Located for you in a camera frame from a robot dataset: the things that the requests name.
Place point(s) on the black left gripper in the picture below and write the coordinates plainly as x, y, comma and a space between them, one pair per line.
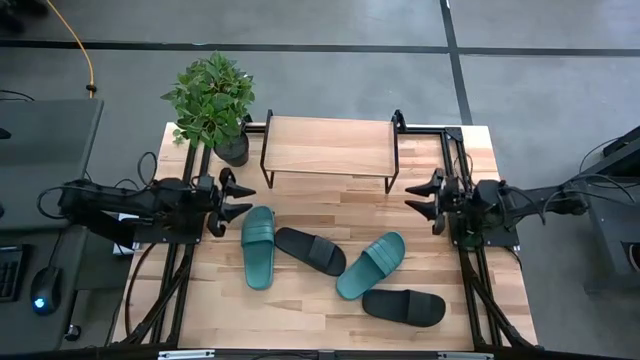
220, 200

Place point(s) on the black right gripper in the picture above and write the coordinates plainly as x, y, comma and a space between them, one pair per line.
447, 200

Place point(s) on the green rubber slide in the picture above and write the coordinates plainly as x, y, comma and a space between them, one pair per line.
258, 250
370, 267

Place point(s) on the black rubber slide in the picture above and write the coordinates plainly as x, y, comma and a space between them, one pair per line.
405, 307
310, 250

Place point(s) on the wooden shelf black metal frame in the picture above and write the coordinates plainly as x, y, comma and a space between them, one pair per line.
330, 145

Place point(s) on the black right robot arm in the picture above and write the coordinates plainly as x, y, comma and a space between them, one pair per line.
530, 200

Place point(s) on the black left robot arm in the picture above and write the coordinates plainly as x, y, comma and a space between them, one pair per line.
125, 200

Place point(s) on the green potted plant black pot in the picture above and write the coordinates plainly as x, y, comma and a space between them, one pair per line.
210, 100

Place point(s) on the black metal stand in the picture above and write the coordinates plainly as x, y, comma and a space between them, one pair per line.
607, 235

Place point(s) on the grey desk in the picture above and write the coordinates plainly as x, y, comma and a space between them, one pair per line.
20, 330
45, 150

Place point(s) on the small black knob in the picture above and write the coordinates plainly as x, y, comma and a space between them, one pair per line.
73, 333

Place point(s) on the black computer mouse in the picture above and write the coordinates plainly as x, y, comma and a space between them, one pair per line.
46, 290

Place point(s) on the black keyboard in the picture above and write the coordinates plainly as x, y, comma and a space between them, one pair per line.
10, 272

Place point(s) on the black aluminium table frame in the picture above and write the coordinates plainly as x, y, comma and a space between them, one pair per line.
472, 290

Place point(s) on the silver metal bracket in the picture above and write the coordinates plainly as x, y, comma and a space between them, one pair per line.
186, 354
465, 356

